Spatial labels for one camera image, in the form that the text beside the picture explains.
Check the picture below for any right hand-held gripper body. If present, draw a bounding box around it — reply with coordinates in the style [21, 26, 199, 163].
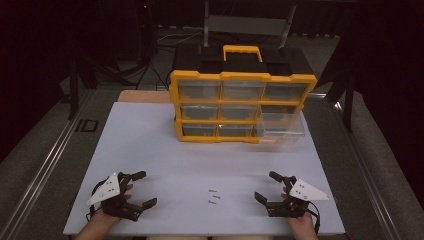
[265, 175, 333, 220]

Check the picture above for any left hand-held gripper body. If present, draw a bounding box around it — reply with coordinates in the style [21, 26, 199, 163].
[87, 171, 144, 223]

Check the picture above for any clear plastic drawer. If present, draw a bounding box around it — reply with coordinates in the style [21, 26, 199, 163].
[254, 111, 307, 145]

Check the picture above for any yellow black organizer cabinet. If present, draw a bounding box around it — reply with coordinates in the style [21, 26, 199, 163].
[168, 44, 318, 145]

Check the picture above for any person's right hand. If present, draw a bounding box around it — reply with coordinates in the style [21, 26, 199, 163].
[280, 187, 320, 240]

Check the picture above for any person's left hand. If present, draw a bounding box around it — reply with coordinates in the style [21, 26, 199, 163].
[84, 183, 135, 232]

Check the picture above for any white table board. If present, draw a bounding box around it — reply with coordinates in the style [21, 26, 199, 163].
[63, 101, 346, 236]

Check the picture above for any wooden table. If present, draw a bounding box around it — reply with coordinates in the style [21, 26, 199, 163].
[117, 89, 173, 104]

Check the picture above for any grid of clear drawers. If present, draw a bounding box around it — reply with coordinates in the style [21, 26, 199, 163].
[177, 79, 309, 138]

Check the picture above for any black tripod stand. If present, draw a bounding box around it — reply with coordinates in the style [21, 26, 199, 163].
[99, 0, 169, 88]

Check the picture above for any grey metal stand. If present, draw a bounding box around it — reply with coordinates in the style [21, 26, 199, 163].
[203, 0, 298, 48]

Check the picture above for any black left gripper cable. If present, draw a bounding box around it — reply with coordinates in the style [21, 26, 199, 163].
[85, 181, 111, 223]

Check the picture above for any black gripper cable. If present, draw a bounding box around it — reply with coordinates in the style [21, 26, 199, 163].
[305, 201, 322, 235]
[85, 181, 111, 223]

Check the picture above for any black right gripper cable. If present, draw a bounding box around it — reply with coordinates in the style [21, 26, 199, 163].
[305, 201, 322, 235]

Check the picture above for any aluminium floor rail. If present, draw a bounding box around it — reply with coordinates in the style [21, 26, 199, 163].
[333, 99, 405, 240]
[0, 89, 95, 240]

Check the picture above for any white floor cable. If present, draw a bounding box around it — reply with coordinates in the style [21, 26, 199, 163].
[156, 29, 205, 44]

